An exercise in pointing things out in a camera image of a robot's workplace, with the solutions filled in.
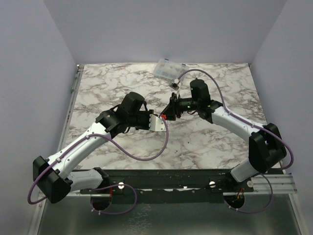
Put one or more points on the aluminium rail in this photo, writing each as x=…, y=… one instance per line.
x=266, y=184
x=74, y=93

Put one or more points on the aluminium front rail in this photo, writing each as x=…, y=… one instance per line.
x=266, y=184

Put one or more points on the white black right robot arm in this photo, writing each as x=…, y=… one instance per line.
x=264, y=146

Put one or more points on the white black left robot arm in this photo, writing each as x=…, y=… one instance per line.
x=51, y=175

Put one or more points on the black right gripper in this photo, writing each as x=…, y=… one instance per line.
x=174, y=106

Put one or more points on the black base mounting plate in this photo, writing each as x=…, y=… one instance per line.
x=157, y=197

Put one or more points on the aluminium left side rail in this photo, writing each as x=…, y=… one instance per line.
x=74, y=93

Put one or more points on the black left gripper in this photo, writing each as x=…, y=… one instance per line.
x=151, y=111

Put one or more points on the clear plastic organizer box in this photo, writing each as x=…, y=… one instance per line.
x=168, y=70

